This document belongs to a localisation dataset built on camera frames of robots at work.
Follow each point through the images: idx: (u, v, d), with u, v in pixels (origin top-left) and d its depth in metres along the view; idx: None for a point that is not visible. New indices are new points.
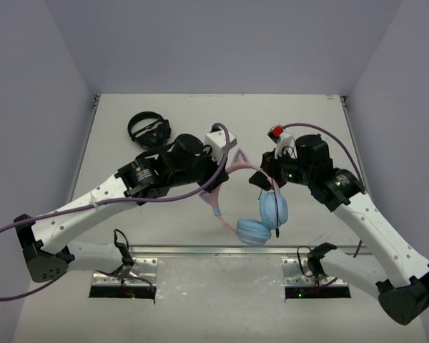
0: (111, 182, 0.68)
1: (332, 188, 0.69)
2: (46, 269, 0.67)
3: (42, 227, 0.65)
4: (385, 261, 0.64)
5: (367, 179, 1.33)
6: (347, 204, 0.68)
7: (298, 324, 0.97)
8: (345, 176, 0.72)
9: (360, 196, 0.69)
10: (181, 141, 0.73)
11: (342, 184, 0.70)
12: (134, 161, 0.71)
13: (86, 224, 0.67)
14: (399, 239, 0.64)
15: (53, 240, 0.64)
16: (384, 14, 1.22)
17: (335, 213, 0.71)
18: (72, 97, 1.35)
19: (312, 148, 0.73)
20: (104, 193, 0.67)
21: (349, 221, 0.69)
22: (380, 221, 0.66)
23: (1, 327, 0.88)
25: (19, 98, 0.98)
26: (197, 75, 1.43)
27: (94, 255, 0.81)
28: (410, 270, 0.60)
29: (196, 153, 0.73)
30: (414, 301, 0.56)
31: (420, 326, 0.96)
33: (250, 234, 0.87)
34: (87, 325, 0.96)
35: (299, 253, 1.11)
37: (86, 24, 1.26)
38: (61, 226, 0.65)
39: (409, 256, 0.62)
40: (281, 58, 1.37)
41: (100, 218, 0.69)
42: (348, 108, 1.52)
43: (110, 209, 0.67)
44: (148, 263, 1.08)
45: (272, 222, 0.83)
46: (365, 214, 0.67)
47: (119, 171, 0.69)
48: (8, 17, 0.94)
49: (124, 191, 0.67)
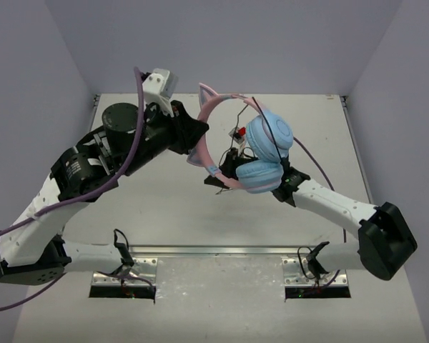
0: (47, 186, 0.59)
1: (284, 186, 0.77)
2: (36, 276, 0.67)
3: (5, 245, 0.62)
4: (343, 221, 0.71)
5: (367, 179, 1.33)
6: (297, 189, 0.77)
7: (298, 324, 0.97)
8: (297, 175, 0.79)
9: (307, 181, 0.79)
10: (108, 118, 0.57)
11: (291, 182, 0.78)
12: (62, 156, 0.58)
13: (42, 235, 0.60)
14: (344, 198, 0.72)
15: (14, 258, 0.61)
16: (384, 14, 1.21)
17: (298, 204, 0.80)
18: (72, 97, 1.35)
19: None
20: (42, 200, 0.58)
21: (306, 204, 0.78)
22: (327, 191, 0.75)
23: (1, 327, 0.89)
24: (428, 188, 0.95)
25: (19, 98, 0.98)
26: (198, 75, 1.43)
27: (93, 256, 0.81)
28: (359, 216, 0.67)
29: (129, 130, 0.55)
30: (370, 240, 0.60)
31: (419, 325, 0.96)
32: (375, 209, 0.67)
33: (260, 176, 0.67)
34: (87, 325, 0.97)
35: (299, 252, 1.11)
37: (86, 24, 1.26)
38: (16, 244, 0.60)
39: (356, 206, 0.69)
40: (282, 58, 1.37)
41: (54, 225, 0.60)
42: (348, 108, 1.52)
43: (55, 216, 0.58)
44: (148, 263, 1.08)
45: (270, 149, 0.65)
46: (313, 191, 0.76)
47: (51, 170, 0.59)
48: (8, 17, 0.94)
49: (58, 196, 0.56)
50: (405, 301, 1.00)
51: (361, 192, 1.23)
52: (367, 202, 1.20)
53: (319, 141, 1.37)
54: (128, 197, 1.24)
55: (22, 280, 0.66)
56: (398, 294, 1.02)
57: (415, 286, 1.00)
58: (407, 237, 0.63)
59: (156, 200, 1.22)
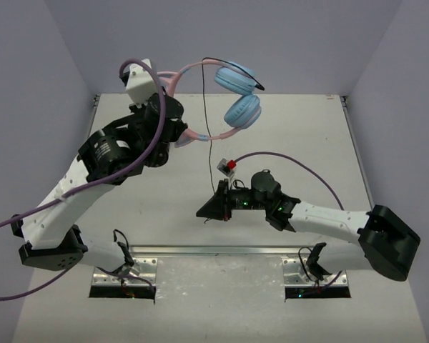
0: (75, 167, 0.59)
1: (280, 216, 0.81)
2: (56, 261, 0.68)
3: (30, 226, 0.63)
4: (342, 234, 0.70)
5: (367, 178, 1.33)
6: (291, 216, 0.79)
7: (299, 324, 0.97)
8: (289, 201, 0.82)
9: (299, 205, 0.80)
10: (154, 102, 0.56)
11: (284, 210, 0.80)
12: (90, 138, 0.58)
13: (68, 217, 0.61)
14: (337, 211, 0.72)
15: (39, 239, 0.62)
16: (384, 15, 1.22)
17: (299, 230, 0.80)
18: (72, 97, 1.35)
19: (267, 191, 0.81)
20: (68, 182, 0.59)
21: (305, 227, 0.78)
22: (319, 209, 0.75)
23: (1, 326, 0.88)
24: (428, 189, 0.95)
25: (19, 98, 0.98)
26: (198, 75, 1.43)
27: (103, 250, 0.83)
28: (355, 226, 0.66)
29: (173, 118, 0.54)
30: (370, 248, 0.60)
31: (419, 325, 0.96)
32: (368, 214, 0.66)
33: (248, 108, 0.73)
34: (87, 324, 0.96)
35: (301, 252, 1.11)
37: (86, 24, 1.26)
38: (41, 226, 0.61)
39: (349, 216, 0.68)
40: (282, 58, 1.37)
41: (79, 209, 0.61)
42: (348, 108, 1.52)
43: (81, 198, 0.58)
44: (148, 263, 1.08)
45: (247, 82, 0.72)
46: (307, 214, 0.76)
47: (80, 151, 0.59)
48: (8, 17, 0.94)
49: (86, 176, 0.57)
50: (405, 301, 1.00)
51: (361, 192, 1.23)
52: (367, 202, 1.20)
53: (319, 141, 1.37)
54: (128, 197, 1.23)
55: (43, 264, 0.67)
56: (399, 294, 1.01)
57: (415, 286, 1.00)
58: (407, 233, 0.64)
59: (156, 200, 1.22)
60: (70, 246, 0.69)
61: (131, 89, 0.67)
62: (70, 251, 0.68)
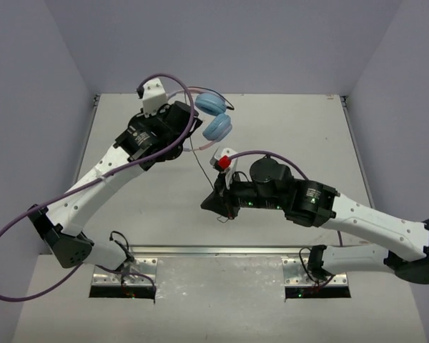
0: (112, 153, 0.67)
1: (312, 210, 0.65)
2: (72, 252, 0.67)
3: (56, 211, 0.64)
4: (391, 245, 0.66)
5: (367, 179, 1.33)
6: (334, 215, 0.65)
7: (299, 324, 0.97)
8: (314, 186, 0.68)
9: (339, 200, 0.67)
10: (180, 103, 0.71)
11: (316, 199, 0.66)
12: (130, 128, 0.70)
13: (100, 199, 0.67)
14: (391, 220, 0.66)
15: (71, 221, 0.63)
16: (384, 14, 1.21)
17: (324, 226, 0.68)
18: (72, 97, 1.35)
19: (275, 181, 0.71)
20: (108, 165, 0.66)
21: (341, 228, 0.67)
22: (368, 212, 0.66)
23: (1, 328, 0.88)
24: None
25: (19, 98, 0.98)
26: (197, 75, 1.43)
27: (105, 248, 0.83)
28: (417, 243, 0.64)
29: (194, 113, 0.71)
30: None
31: (419, 325, 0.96)
32: (427, 230, 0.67)
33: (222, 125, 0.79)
34: (88, 325, 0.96)
35: (302, 253, 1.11)
37: (86, 25, 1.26)
38: (76, 206, 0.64)
39: (408, 230, 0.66)
40: (281, 58, 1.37)
41: (111, 191, 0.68)
42: (347, 108, 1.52)
43: (119, 177, 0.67)
44: (148, 263, 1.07)
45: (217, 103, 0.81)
46: (355, 215, 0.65)
47: (118, 139, 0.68)
48: (8, 18, 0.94)
49: (128, 158, 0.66)
50: (405, 301, 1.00)
51: (361, 192, 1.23)
52: (367, 202, 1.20)
53: (319, 141, 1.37)
54: (128, 197, 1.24)
55: (59, 254, 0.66)
56: (399, 294, 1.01)
57: (416, 286, 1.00)
58: None
59: (156, 200, 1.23)
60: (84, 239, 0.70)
61: (146, 101, 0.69)
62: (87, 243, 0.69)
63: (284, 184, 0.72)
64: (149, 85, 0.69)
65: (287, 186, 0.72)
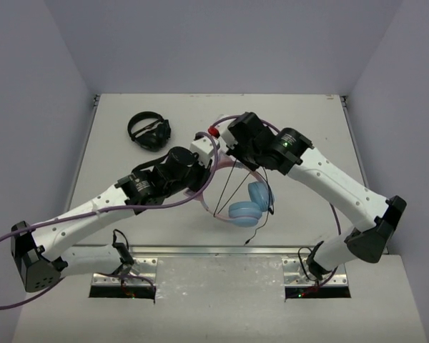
0: (112, 192, 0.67)
1: (281, 151, 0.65)
2: (41, 277, 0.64)
3: (43, 234, 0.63)
4: (347, 209, 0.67)
5: (367, 178, 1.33)
6: (300, 163, 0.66)
7: (299, 324, 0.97)
8: (289, 134, 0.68)
9: (309, 152, 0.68)
10: (175, 153, 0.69)
11: (289, 145, 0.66)
12: (132, 173, 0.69)
13: (88, 230, 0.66)
14: (354, 185, 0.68)
15: (53, 246, 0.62)
16: (384, 16, 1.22)
17: (289, 174, 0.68)
18: (72, 98, 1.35)
19: (243, 123, 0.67)
20: (105, 201, 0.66)
21: (304, 179, 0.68)
22: (333, 171, 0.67)
23: (2, 327, 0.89)
24: None
25: (19, 99, 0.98)
26: (198, 75, 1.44)
27: (89, 259, 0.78)
28: (372, 211, 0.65)
29: (189, 164, 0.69)
30: (382, 239, 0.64)
31: (419, 325, 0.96)
32: (387, 204, 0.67)
33: (243, 214, 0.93)
34: (87, 325, 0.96)
35: (300, 252, 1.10)
37: (86, 26, 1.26)
38: (63, 233, 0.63)
39: (367, 198, 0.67)
40: (282, 58, 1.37)
41: (101, 225, 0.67)
42: (348, 108, 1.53)
43: (111, 215, 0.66)
44: (148, 263, 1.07)
45: (267, 200, 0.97)
46: (319, 169, 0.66)
47: (119, 181, 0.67)
48: (9, 19, 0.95)
49: (126, 201, 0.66)
50: (405, 301, 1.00)
51: None
52: None
53: (319, 141, 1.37)
54: None
55: (31, 279, 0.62)
56: (399, 294, 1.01)
57: (416, 286, 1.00)
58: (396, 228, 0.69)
59: None
60: (58, 261, 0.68)
61: (191, 149, 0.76)
62: (59, 269, 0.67)
63: (254, 129, 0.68)
64: (206, 140, 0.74)
65: (256, 131, 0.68)
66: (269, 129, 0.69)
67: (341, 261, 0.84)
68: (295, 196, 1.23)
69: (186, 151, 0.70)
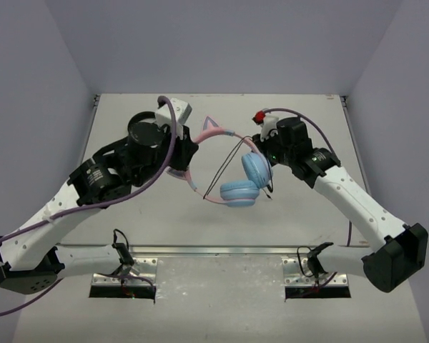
0: (63, 191, 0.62)
1: (309, 165, 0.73)
2: (31, 282, 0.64)
3: (8, 249, 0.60)
4: (363, 226, 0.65)
5: (368, 178, 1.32)
6: (323, 176, 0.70)
7: (298, 324, 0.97)
8: (322, 153, 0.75)
9: (336, 168, 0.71)
10: (134, 132, 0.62)
11: (319, 160, 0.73)
12: (88, 161, 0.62)
13: (53, 237, 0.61)
14: (375, 204, 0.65)
15: (19, 261, 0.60)
16: (384, 16, 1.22)
17: (317, 189, 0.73)
18: (72, 97, 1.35)
19: (290, 128, 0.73)
20: (58, 204, 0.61)
21: (327, 192, 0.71)
22: (354, 187, 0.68)
23: (1, 327, 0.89)
24: None
25: (19, 99, 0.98)
26: (198, 75, 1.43)
27: (89, 259, 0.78)
28: (385, 231, 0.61)
29: (152, 145, 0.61)
30: (389, 259, 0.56)
31: (420, 326, 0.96)
32: (405, 227, 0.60)
33: (238, 194, 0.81)
34: (86, 326, 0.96)
35: (300, 252, 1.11)
37: (86, 26, 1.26)
38: (23, 246, 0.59)
39: (385, 218, 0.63)
40: (282, 58, 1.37)
41: (66, 229, 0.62)
42: (348, 108, 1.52)
43: (70, 218, 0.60)
44: (148, 263, 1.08)
45: (264, 177, 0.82)
46: (341, 184, 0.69)
47: (71, 177, 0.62)
48: (8, 20, 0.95)
49: (77, 201, 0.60)
50: (404, 301, 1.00)
51: None
52: None
53: (319, 141, 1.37)
54: None
55: (21, 286, 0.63)
56: (398, 294, 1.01)
57: (416, 286, 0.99)
58: (420, 259, 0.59)
59: (156, 201, 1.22)
60: (55, 264, 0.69)
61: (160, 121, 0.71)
62: (56, 271, 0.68)
63: (300, 136, 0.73)
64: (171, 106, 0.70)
65: (299, 141, 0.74)
66: (311, 141, 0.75)
67: (347, 269, 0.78)
68: (296, 196, 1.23)
69: (146, 128, 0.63)
